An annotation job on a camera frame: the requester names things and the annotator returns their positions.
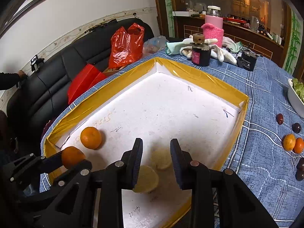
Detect black cable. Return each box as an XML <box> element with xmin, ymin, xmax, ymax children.
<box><xmin>88</xmin><ymin>19</ymin><xmax>118</xmax><ymax>32</ymax></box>

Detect orange mandarin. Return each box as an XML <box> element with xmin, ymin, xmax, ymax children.
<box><xmin>61</xmin><ymin>146</ymin><xmax>86</xmax><ymax>169</ymax></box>
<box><xmin>294</xmin><ymin>138</ymin><xmax>304</xmax><ymax>154</ymax></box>
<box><xmin>283</xmin><ymin>134</ymin><xmax>296</xmax><ymax>152</ymax></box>
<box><xmin>80</xmin><ymin>126</ymin><xmax>102</xmax><ymax>150</ymax></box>

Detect pale yellow lemon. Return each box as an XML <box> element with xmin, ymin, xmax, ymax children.
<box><xmin>133</xmin><ymin>165</ymin><xmax>159</xmax><ymax>193</ymax></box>
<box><xmin>151</xmin><ymin>147</ymin><xmax>173</xmax><ymax>171</ymax></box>

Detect green leafy vegetables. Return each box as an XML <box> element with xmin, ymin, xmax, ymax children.
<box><xmin>293</xmin><ymin>78</ymin><xmax>304</xmax><ymax>101</ymax></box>

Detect white glove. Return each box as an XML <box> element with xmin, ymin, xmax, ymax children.
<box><xmin>180</xmin><ymin>46</ymin><xmax>194</xmax><ymax>60</ymax></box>

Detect brown cardboard box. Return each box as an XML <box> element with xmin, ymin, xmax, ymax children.
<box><xmin>103</xmin><ymin>66</ymin><xmax>124</xmax><ymax>76</ymax></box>

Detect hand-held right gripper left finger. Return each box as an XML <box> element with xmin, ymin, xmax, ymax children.
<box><xmin>36</xmin><ymin>138</ymin><xmax>144</xmax><ymax>228</ymax></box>

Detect blue patterned tablecloth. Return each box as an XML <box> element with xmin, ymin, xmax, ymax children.
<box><xmin>39</xmin><ymin>41</ymin><xmax>304</xmax><ymax>228</ymax></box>

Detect white gloves and cloth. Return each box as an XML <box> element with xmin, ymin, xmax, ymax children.
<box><xmin>210</xmin><ymin>38</ymin><xmax>238</xmax><ymax>63</ymax></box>

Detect glass pitcher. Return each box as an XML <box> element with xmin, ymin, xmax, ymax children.
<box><xmin>250</xmin><ymin>16</ymin><xmax>260</xmax><ymax>31</ymax></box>

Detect black wall device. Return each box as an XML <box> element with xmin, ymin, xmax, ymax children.
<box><xmin>30</xmin><ymin>55</ymin><xmax>45</xmax><ymax>73</ymax></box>

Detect light green cloth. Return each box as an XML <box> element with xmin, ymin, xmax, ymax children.
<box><xmin>229</xmin><ymin>41</ymin><xmax>244</xmax><ymax>53</ymax></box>
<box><xmin>165</xmin><ymin>39</ymin><xmax>197</xmax><ymax>55</ymax></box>

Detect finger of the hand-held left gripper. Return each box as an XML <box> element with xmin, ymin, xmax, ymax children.
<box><xmin>22</xmin><ymin>160</ymin><xmax>93</xmax><ymax>199</ymax></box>
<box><xmin>31</xmin><ymin>151</ymin><xmax>63</xmax><ymax>174</ymax></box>

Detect red plastic bag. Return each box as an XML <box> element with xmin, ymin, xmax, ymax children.
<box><xmin>109</xmin><ymin>23</ymin><xmax>145</xmax><ymax>69</ymax></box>

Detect another person's forearm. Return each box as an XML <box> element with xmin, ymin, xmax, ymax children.
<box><xmin>0</xmin><ymin>72</ymin><xmax>22</xmax><ymax>91</ymax></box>

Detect small black box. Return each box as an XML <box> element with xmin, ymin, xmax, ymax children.
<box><xmin>236</xmin><ymin>49</ymin><xmax>260</xmax><ymax>72</ymax></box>

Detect black leather sofa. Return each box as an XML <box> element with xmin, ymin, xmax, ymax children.
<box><xmin>0</xmin><ymin>18</ymin><xmax>155</xmax><ymax>171</ymax></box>

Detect white foam tray yellow tape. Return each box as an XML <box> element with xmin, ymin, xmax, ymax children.
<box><xmin>44</xmin><ymin>57</ymin><xmax>250</xmax><ymax>228</ymax></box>

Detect dark jar pink label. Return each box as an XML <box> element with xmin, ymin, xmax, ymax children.
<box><xmin>191</xmin><ymin>34</ymin><xmax>212</xmax><ymax>67</ymax></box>

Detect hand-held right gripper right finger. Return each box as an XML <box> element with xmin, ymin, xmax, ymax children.
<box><xmin>170</xmin><ymin>138</ymin><xmax>279</xmax><ymax>228</ymax></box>

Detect pink bottle knitted sleeve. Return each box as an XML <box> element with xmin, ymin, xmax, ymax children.
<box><xmin>201</xmin><ymin>5</ymin><xmax>225</xmax><ymax>48</ymax></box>

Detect clear plastic bag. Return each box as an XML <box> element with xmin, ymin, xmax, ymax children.
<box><xmin>142</xmin><ymin>35</ymin><xmax>169</xmax><ymax>57</ymax></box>

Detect wooden counter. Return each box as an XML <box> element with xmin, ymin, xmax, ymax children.
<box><xmin>173</xmin><ymin>11</ymin><xmax>285</xmax><ymax>61</ymax></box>

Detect white ceramic bowl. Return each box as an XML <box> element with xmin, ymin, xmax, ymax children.
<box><xmin>287</xmin><ymin>78</ymin><xmax>304</xmax><ymax>119</ymax></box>

